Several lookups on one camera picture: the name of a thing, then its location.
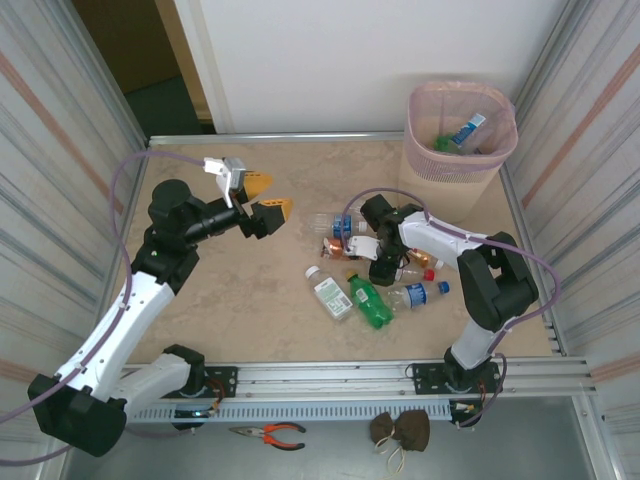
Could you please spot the blue label bottle white cap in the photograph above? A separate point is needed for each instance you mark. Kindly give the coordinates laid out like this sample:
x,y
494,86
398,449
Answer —
x,y
320,223

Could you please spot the red gold label bottle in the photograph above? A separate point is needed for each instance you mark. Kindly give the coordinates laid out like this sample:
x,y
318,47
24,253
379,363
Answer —
x,y
424,257

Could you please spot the red label bottle red cap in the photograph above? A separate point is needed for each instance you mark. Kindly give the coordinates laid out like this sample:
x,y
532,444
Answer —
x,y
415,274

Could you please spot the green bottle yellow cap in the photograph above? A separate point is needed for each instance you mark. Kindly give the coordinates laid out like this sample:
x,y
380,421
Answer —
x,y
372,305
442,144

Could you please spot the green white label bottle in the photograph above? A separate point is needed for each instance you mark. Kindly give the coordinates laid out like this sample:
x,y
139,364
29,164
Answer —
x,y
332,297

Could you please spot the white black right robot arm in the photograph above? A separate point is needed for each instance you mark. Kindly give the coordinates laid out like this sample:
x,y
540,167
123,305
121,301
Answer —
x,y
435,240

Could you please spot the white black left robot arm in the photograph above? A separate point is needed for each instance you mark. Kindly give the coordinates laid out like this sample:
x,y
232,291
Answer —
x,y
115,325

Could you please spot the beige ribbed waste bin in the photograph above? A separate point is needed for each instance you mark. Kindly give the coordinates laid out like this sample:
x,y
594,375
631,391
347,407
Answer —
x,y
435,195

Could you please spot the purple translucent bin liner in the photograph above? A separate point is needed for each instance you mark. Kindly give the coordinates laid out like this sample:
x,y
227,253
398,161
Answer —
x,y
425,165

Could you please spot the brown Nescafe coffee bottle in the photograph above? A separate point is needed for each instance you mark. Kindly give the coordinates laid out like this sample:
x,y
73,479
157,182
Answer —
x,y
332,249

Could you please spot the brown wooden door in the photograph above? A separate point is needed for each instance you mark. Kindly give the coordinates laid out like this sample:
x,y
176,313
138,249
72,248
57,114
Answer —
x,y
125,40

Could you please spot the small circuit board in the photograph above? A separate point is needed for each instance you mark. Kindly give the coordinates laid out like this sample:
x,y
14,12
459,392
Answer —
x,y
467,409
195,414

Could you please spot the brown cloth pouch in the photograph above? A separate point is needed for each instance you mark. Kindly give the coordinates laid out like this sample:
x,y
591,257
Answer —
x,y
412,430
382,427

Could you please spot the thin aluminium table edge rail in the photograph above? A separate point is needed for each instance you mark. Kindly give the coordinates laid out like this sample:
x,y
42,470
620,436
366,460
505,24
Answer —
x,y
325,136

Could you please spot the white door frame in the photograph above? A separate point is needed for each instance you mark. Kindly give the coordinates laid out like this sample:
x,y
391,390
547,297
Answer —
x,y
210,75

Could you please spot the wide aluminium extrusion rail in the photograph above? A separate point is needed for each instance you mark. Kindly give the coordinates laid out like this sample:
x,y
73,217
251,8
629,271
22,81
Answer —
x,y
325,375

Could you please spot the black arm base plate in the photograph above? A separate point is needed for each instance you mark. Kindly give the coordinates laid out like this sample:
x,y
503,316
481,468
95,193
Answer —
x,y
225,377
425,382

